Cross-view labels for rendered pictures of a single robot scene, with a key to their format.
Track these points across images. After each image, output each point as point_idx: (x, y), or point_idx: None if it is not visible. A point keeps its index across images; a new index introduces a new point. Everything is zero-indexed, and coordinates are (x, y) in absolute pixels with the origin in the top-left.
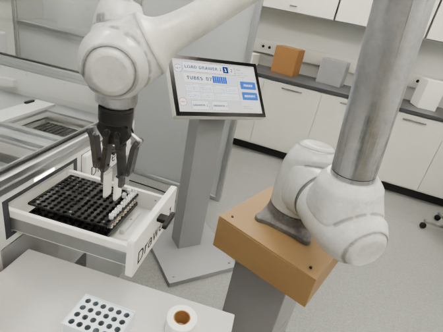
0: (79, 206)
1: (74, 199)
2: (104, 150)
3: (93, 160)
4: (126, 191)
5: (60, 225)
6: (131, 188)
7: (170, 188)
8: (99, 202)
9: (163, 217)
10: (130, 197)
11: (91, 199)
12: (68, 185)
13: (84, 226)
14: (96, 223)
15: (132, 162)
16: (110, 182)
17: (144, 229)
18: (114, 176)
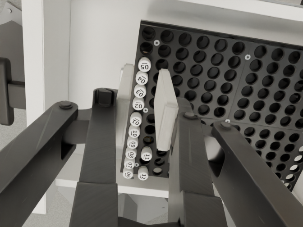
0: (233, 83)
1: (254, 107)
2: (196, 180)
3: (238, 141)
4: (146, 170)
5: (252, 0)
6: (145, 188)
7: (41, 200)
8: (194, 113)
9: (18, 96)
10: (129, 149)
11: (215, 116)
12: (282, 153)
13: (202, 38)
14: (170, 29)
15: (11, 141)
16: (156, 113)
17: (21, 6)
18: (127, 97)
